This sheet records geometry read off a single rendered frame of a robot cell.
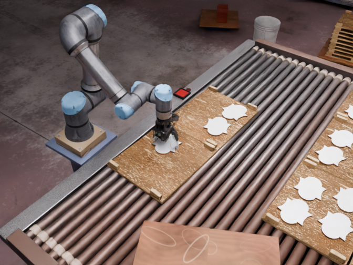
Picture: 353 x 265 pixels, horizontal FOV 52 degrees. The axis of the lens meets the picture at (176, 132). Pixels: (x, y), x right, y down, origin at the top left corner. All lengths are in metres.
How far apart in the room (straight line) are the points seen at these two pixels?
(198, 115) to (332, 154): 0.71
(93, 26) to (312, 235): 1.24
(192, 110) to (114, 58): 2.47
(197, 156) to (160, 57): 2.70
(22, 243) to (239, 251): 0.82
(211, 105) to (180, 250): 0.99
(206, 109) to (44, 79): 2.50
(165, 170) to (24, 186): 1.60
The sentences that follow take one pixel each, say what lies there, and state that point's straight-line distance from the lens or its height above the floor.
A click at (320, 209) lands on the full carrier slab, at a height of 0.94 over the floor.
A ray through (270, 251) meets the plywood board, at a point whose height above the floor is 1.04.
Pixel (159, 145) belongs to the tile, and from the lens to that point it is 1.82.
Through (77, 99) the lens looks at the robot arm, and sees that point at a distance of 1.83.
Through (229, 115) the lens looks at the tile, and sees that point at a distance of 2.01.
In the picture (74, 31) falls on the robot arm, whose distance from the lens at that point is 1.58.
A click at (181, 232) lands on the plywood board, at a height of 1.04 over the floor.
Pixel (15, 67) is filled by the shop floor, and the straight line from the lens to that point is 4.54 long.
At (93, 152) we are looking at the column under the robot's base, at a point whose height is 0.87.
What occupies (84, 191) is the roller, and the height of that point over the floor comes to 0.91.
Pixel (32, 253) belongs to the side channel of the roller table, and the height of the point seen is 0.95.
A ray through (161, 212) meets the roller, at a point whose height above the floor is 0.92.
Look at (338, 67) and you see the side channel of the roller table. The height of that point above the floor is 0.95.
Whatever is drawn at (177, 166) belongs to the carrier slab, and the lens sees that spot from 1.73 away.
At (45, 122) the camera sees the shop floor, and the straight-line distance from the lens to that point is 3.60.
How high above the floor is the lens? 2.21
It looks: 42 degrees down
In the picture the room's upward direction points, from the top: straight up
